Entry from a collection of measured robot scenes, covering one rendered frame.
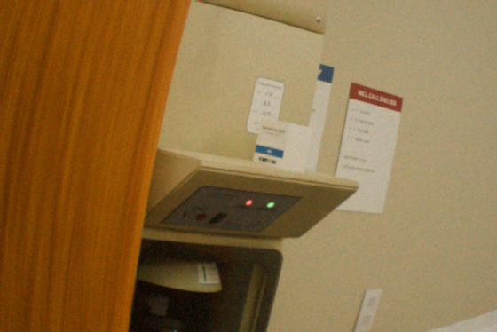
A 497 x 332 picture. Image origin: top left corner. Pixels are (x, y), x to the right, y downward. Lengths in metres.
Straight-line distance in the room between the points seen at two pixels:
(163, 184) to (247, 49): 0.25
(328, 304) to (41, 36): 1.24
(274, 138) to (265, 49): 0.14
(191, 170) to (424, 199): 1.46
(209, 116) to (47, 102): 0.23
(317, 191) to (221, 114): 0.16
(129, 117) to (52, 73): 0.20
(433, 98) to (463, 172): 0.29
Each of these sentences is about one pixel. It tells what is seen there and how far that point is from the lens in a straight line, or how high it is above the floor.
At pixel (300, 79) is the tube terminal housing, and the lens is 1.66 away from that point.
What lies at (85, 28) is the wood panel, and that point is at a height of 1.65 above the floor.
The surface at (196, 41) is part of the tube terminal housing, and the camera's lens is 1.50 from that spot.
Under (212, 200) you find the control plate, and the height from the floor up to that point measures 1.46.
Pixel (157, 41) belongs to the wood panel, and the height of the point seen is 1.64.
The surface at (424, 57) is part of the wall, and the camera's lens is 2.69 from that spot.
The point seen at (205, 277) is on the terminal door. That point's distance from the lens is 1.58.
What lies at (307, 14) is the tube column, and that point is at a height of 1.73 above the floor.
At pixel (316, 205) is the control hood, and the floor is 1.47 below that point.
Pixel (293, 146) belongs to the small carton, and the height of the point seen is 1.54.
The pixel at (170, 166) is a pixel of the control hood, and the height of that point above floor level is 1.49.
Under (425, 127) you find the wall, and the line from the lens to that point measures 2.73.
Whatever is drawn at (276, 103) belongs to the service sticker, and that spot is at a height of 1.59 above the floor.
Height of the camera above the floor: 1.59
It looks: 3 degrees down
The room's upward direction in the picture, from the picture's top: 11 degrees clockwise
